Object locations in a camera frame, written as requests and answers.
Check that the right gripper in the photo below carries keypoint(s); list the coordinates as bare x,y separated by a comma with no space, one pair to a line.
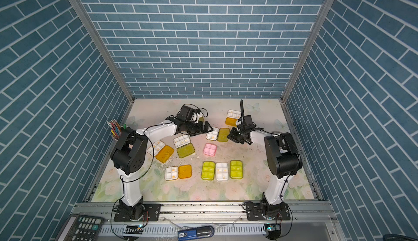
233,136

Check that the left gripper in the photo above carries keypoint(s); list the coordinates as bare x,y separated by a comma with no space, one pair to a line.
200,130

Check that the orange pillbox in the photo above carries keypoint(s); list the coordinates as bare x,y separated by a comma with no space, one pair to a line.
181,172
160,151
232,117

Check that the pink pillbox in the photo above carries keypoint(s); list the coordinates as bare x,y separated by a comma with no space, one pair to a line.
210,150

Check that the clear pillbox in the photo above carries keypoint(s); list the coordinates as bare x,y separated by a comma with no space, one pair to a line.
222,171

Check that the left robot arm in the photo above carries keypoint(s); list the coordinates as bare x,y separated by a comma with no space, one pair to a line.
129,155

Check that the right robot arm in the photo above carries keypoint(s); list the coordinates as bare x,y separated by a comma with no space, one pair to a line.
283,161

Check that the coloured pens bundle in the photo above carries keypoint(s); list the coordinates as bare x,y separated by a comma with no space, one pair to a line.
116,128

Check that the pink pen cup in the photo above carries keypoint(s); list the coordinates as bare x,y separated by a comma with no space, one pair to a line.
122,137

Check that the right circuit board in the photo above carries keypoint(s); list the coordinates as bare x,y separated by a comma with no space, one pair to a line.
273,231

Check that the circuit board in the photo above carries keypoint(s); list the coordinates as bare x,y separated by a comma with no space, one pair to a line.
273,231
133,230

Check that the blue black usb device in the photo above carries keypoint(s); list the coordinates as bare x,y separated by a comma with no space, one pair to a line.
195,233

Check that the left circuit board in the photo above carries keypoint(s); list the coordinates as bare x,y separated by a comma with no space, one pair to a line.
133,230

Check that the black calculator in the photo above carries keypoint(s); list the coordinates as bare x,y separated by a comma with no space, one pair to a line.
80,228

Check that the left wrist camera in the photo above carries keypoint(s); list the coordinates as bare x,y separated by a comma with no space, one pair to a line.
189,113

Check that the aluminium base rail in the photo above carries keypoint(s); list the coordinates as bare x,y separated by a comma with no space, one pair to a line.
213,211

